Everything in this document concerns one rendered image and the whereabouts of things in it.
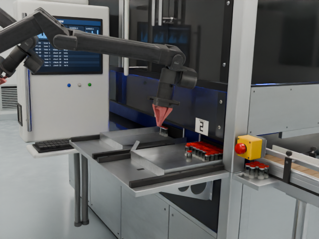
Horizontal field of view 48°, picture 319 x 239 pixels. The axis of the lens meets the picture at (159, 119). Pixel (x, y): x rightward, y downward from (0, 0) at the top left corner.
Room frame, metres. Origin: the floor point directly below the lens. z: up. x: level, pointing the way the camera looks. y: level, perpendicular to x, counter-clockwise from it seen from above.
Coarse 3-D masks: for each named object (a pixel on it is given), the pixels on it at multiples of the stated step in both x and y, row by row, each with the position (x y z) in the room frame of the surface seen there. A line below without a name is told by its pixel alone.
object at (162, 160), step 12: (180, 144) 1.53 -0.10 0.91; (132, 156) 1.39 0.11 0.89; (144, 156) 1.43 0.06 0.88; (156, 156) 1.43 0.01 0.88; (168, 156) 1.44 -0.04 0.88; (180, 156) 1.45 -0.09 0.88; (192, 156) 1.45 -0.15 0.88; (156, 168) 1.23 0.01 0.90; (168, 168) 1.29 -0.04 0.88; (180, 168) 1.22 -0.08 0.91; (192, 168) 1.25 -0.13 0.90
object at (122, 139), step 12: (108, 132) 1.71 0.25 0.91; (120, 132) 1.75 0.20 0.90; (132, 132) 1.78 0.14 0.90; (144, 132) 1.82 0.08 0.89; (156, 132) 1.86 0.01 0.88; (108, 144) 1.60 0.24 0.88; (120, 144) 1.49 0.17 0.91; (132, 144) 1.50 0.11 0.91; (144, 144) 1.53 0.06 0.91; (156, 144) 1.56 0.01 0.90
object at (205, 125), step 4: (196, 120) 1.46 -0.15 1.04; (200, 120) 1.44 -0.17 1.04; (204, 120) 1.42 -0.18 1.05; (196, 124) 1.46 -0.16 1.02; (200, 124) 1.44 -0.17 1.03; (204, 124) 1.41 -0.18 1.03; (196, 128) 1.46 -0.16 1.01; (204, 128) 1.41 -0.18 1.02; (200, 132) 1.43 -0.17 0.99; (204, 132) 1.41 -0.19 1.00
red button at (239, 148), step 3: (237, 144) 1.20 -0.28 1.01; (240, 144) 1.20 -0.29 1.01; (243, 144) 1.20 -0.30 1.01; (237, 147) 1.20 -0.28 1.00; (240, 147) 1.19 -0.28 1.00; (243, 147) 1.19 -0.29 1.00; (237, 150) 1.20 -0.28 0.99; (240, 150) 1.19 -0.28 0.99; (243, 150) 1.19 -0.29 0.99; (237, 153) 1.20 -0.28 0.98; (240, 153) 1.19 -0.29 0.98; (243, 153) 1.19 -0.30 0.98
